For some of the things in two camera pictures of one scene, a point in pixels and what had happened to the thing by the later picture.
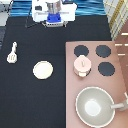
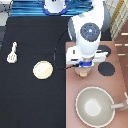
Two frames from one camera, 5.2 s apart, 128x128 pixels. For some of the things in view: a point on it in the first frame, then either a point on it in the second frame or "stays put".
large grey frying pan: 95,107 stays put
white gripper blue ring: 54,20 to 85,52
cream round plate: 43,69 stays put
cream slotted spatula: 12,56 stays put
